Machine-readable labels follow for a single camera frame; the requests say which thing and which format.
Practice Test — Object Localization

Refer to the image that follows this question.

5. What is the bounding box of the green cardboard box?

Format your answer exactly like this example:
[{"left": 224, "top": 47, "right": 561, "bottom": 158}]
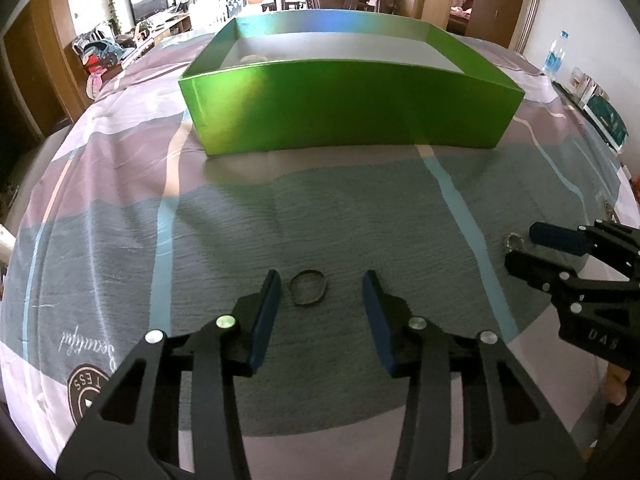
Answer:
[{"left": 179, "top": 7, "right": 526, "bottom": 157}]

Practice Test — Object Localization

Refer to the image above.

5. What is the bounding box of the thin dark bangle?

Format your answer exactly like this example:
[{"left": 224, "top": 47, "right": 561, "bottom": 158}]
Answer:
[{"left": 288, "top": 269, "right": 331, "bottom": 307}]

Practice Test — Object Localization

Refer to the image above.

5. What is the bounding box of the person's right hand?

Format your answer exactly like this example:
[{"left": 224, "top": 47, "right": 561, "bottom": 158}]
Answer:
[{"left": 604, "top": 362, "right": 630, "bottom": 407}]

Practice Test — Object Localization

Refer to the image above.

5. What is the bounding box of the stack of books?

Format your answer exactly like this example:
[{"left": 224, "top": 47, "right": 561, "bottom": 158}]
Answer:
[{"left": 567, "top": 66, "right": 629, "bottom": 154}]

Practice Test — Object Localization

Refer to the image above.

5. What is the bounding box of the pile of clothes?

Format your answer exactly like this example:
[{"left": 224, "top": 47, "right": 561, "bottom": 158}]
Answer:
[{"left": 71, "top": 29, "right": 137, "bottom": 100}]

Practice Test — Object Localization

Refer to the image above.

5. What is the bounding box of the striped printed tablecloth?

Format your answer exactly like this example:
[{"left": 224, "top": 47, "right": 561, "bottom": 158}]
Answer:
[{"left": 0, "top": 27, "right": 640, "bottom": 461}]

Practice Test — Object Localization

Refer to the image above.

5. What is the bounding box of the plastic water bottle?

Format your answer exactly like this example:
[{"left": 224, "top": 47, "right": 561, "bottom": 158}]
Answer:
[{"left": 542, "top": 30, "right": 571, "bottom": 81}]

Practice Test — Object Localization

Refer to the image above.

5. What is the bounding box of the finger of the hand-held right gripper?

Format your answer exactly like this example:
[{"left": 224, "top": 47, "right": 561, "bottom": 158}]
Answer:
[
  {"left": 504, "top": 251, "right": 597, "bottom": 312},
  {"left": 530, "top": 219, "right": 640, "bottom": 275}
]

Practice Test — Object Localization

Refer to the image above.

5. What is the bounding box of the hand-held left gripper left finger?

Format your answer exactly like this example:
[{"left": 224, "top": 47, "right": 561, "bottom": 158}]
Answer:
[{"left": 57, "top": 269, "right": 282, "bottom": 480}]

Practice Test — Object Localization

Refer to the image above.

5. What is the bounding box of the small silver ring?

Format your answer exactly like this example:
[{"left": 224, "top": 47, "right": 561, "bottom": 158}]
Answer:
[{"left": 504, "top": 231, "right": 532, "bottom": 254}]

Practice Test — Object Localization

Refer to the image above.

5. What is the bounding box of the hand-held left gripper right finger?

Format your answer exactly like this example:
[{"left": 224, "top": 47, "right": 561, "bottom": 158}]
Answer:
[{"left": 362, "top": 269, "right": 585, "bottom": 480}]

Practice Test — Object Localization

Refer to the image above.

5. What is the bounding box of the wooden television cabinet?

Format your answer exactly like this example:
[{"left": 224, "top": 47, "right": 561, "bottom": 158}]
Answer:
[{"left": 119, "top": 13, "right": 194, "bottom": 47}]

